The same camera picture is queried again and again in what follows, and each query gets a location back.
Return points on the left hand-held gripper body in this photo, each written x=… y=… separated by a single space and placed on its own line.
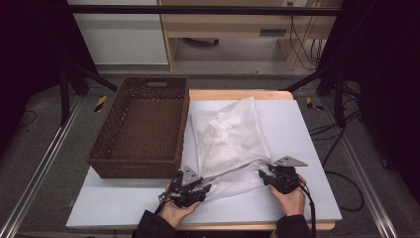
x=185 y=193

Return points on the black horizontal bar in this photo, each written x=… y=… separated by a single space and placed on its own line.
x=198 y=10

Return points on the brown wicker basket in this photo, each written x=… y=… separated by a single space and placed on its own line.
x=145 y=132

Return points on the person's left hand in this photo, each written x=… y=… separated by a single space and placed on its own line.
x=176 y=214

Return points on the black metal stand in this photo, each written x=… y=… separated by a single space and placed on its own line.
x=338 y=95
x=64 y=95

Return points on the person's right hand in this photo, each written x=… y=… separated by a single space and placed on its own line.
x=292 y=203

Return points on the black curtain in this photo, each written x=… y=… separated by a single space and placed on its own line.
x=386 y=66
x=29 y=49

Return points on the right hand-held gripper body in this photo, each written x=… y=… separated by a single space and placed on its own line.
x=284 y=178

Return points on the wooden table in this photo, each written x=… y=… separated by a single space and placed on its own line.
x=218 y=95

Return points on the yellow black tape marker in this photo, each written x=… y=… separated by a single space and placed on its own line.
x=313 y=105
x=100 y=103

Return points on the aluminium floor rail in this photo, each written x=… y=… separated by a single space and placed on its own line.
x=360 y=165
x=39 y=158

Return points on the white cabinet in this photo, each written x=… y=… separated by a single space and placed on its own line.
x=122 y=39

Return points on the dark rectangular panel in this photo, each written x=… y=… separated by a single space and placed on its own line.
x=272 y=32

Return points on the white foam board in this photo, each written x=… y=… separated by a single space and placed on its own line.
x=132 y=201

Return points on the light wooden desk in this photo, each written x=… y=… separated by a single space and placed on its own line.
x=231 y=26

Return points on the white cloth garment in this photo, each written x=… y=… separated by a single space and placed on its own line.
x=237 y=178

